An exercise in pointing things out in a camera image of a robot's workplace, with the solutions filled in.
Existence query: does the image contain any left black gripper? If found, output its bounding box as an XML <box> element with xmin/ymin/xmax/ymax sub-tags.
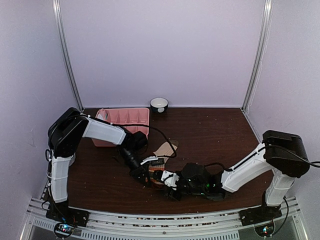
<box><xmin>117</xmin><ymin>146</ymin><xmax>152</xmax><ymax>187</ymax></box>

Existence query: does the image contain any beige striped ribbed sock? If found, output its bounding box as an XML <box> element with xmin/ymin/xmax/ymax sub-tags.
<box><xmin>148</xmin><ymin>140</ymin><xmax>179</xmax><ymax>189</ymax></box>

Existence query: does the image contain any pink sock with teal patches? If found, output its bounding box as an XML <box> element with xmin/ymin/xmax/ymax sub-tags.
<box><xmin>95</xmin><ymin>108</ymin><xmax>109</xmax><ymax>122</ymax></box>

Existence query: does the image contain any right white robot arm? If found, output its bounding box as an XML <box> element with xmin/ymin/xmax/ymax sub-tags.
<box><xmin>160</xmin><ymin>130</ymin><xmax>310</xmax><ymax>221</ymax></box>

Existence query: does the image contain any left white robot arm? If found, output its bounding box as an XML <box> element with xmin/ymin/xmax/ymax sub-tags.
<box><xmin>45</xmin><ymin>107</ymin><xmax>150</xmax><ymax>222</ymax></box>

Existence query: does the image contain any pink divided organizer tray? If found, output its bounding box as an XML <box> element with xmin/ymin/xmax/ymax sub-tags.
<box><xmin>92</xmin><ymin>108</ymin><xmax>150</xmax><ymax>147</ymax></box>

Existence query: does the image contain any black and white bowl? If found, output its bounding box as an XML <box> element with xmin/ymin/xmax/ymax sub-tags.
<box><xmin>150</xmin><ymin>97</ymin><xmax>169</xmax><ymax>114</ymax></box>

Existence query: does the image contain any left round control board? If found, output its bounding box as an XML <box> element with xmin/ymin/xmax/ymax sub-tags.
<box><xmin>53</xmin><ymin>222</ymin><xmax>75</xmax><ymax>239</ymax></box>

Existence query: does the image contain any round control board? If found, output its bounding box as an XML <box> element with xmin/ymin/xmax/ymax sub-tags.
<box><xmin>254</xmin><ymin>222</ymin><xmax>275</xmax><ymax>238</ymax></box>
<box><xmin>53</xmin><ymin>222</ymin><xmax>75</xmax><ymax>239</ymax></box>

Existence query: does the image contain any right round control board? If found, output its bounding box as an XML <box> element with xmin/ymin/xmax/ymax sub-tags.
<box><xmin>254</xmin><ymin>222</ymin><xmax>275</xmax><ymax>238</ymax></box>

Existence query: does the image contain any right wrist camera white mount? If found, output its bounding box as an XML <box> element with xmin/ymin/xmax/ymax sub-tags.
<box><xmin>153</xmin><ymin>170</ymin><xmax>180</xmax><ymax>189</ymax></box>

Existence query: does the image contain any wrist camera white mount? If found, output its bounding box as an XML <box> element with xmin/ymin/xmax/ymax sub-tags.
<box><xmin>140</xmin><ymin>156</ymin><xmax>165</xmax><ymax>166</ymax></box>
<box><xmin>153</xmin><ymin>170</ymin><xmax>180</xmax><ymax>189</ymax></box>

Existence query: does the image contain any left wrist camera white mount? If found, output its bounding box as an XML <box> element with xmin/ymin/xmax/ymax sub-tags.
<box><xmin>140</xmin><ymin>156</ymin><xmax>165</xmax><ymax>166</ymax></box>

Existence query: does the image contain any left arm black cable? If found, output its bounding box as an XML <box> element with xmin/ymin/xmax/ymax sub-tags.
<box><xmin>109</xmin><ymin>122</ymin><xmax>179</xmax><ymax>159</ymax></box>

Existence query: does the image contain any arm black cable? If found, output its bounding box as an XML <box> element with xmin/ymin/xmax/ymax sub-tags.
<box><xmin>202</xmin><ymin>144</ymin><xmax>320</xmax><ymax>173</ymax></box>
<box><xmin>109</xmin><ymin>122</ymin><xmax>179</xmax><ymax>159</ymax></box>

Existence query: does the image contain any aluminium front rail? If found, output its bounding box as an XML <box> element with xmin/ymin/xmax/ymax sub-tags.
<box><xmin>19</xmin><ymin>196</ymin><xmax>307</xmax><ymax>240</ymax></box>

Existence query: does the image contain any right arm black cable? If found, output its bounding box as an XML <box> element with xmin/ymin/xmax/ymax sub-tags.
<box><xmin>202</xmin><ymin>144</ymin><xmax>320</xmax><ymax>173</ymax></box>

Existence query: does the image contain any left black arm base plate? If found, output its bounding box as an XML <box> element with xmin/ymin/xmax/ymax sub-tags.
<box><xmin>45</xmin><ymin>205</ymin><xmax>90</xmax><ymax>227</ymax></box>

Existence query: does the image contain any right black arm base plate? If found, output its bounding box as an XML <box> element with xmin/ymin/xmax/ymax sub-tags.
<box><xmin>238</xmin><ymin>205</ymin><xmax>282</xmax><ymax>226</ymax></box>

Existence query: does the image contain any right aluminium frame post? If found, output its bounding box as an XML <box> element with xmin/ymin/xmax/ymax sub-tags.
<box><xmin>241</xmin><ymin>0</ymin><xmax>273</xmax><ymax>114</ymax></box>

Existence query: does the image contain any aluminium frame post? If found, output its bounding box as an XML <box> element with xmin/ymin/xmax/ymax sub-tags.
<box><xmin>241</xmin><ymin>0</ymin><xmax>273</xmax><ymax>114</ymax></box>
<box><xmin>52</xmin><ymin>0</ymin><xmax>84</xmax><ymax>112</ymax></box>

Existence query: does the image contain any left aluminium frame post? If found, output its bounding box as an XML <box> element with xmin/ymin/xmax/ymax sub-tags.
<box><xmin>52</xmin><ymin>0</ymin><xmax>84</xmax><ymax>112</ymax></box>

